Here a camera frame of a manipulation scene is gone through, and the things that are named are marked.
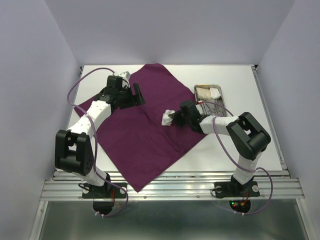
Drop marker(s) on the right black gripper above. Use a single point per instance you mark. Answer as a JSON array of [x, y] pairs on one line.
[[175, 116]]

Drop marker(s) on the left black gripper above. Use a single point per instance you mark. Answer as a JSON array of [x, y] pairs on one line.
[[136, 99]]

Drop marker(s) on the stainless steel instrument tray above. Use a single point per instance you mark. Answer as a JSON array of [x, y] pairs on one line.
[[219, 101]]

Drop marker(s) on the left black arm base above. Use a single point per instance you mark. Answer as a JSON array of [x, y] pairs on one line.
[[106, 191]]

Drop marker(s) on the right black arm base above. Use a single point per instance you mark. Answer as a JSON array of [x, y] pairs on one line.
[[233, 189]]

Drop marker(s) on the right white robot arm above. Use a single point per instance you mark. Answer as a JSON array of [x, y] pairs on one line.
[[247, 134]]

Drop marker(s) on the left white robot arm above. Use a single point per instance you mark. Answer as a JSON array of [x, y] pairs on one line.
[[73, 148]]

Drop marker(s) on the purple surgical drape cloth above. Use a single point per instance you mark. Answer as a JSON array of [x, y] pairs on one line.
[[134, 138]]

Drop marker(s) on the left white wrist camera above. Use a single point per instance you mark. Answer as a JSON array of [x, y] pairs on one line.
[[125, 75]]

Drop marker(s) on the aluminium frame rail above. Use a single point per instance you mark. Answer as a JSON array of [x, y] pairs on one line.
[[178, 186]]

